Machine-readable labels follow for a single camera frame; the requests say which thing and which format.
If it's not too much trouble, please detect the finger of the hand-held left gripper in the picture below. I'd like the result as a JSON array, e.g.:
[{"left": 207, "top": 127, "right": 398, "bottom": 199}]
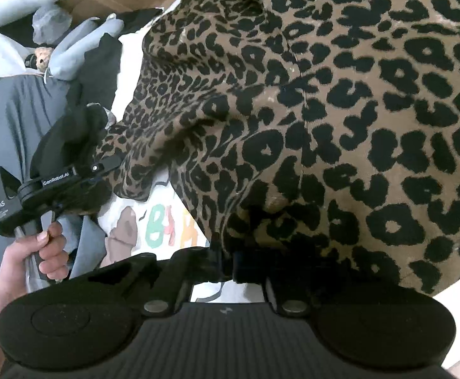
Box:
[{"left": 74, "top": 155, "right": 122, "bottom": 178}]

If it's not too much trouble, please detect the black cloth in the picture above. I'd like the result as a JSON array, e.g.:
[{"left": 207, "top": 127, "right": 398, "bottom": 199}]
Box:
[{"left": 66, "top": 8, "right": 163, "bottom": 105}]

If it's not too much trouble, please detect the printed cream blanket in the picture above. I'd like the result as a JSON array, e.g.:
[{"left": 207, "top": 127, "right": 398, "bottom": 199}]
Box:
[{"left": 95, "top": 6, "right": 460, "bottom": 379}]

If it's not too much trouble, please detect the clear plastic bag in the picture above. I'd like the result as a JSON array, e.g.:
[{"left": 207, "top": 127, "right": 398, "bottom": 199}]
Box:
[{"left": 31, "top": 6, "right": 72, "bottom": 44}]

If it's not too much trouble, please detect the light blue cloth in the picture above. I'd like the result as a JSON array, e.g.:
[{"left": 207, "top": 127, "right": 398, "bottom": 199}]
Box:
[{"left": 24, "top": 209, "right": 108, "bottom": 293}]

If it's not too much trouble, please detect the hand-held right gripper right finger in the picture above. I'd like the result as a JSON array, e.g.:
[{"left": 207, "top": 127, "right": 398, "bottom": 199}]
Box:
[{"left": 232, "top": 250, "right": 313, "bottom": 317}]

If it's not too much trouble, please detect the leopard print garment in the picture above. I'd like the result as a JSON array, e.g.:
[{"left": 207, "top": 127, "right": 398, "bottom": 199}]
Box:
[{"left": 113, "top": 0, "right": 460, "bottom": 297}]

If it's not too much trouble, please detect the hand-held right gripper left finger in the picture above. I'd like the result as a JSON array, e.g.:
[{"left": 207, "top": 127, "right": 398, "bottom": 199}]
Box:
[{"left": 83, "top": 241, "right": 224, "bottom": 318}]

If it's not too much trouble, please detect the black knit garment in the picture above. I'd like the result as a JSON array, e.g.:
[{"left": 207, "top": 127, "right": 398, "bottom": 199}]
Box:
[{"left": 30, "top": 105, "right": 108, "bottom": 178}]

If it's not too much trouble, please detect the grey-blue neck pillow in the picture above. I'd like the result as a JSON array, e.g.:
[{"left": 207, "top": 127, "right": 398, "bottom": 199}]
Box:
[{"left": 46, "top": 14, "right": 124, "bottom": 83}]

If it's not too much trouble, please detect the small plush doll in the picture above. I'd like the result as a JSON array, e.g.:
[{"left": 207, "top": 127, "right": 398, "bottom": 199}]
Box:
[{"left": 24, "top": 46, "right": 54, "bottom": 72}]

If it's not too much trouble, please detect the grey pillow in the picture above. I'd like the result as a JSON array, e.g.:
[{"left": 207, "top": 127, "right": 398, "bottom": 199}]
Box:
[{"left": 0, "top": 75, "right": 72, "bottom": 245}]

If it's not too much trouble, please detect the person's left hand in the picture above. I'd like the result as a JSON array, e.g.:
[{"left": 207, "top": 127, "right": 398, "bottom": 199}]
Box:
[{"left": 0, "top": 221, "right": 68, "bottom": 297}]

